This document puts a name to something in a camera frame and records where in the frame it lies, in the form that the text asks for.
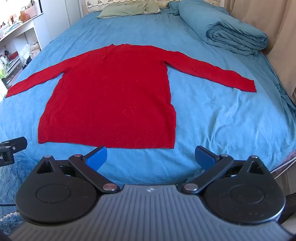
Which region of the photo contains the green pillow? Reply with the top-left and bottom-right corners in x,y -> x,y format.
97,0 -> 161,19

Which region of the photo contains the blue bed sheet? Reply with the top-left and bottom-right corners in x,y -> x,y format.
0,11 -> 296,186

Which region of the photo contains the white shelf unit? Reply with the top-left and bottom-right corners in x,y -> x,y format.
0,11 -> 50,98

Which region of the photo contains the red knit sweater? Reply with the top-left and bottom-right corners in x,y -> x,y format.
5,44 -> 257,149

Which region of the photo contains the white bag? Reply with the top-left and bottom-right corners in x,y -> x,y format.
23,42 -> 41,62

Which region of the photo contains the beige curtain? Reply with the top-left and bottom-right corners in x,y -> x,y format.
220,0 -> 296,100

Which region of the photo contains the blue bolster pillow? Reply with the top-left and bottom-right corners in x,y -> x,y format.
168,0 -> 269,56

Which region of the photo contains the white cable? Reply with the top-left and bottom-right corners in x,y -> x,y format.
270,157 -> 296,173

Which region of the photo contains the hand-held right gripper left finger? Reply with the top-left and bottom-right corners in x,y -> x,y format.
35,146 -> 121,194

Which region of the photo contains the cream patterned pillow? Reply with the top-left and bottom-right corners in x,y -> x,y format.
86,0 -> 173,13

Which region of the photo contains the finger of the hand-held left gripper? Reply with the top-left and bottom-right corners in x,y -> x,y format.
0,137 -> 28,154

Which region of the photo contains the pink basket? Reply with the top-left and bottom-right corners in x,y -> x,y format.
23,5 -> 38,18

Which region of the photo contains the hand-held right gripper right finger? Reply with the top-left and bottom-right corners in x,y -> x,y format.
180,146 -> 270,194

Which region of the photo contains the orange plush toy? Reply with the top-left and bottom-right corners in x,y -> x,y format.
18,11 -> 30,23

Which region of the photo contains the blue fluffy rug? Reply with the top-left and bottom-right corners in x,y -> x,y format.
0,151 -> 43,235

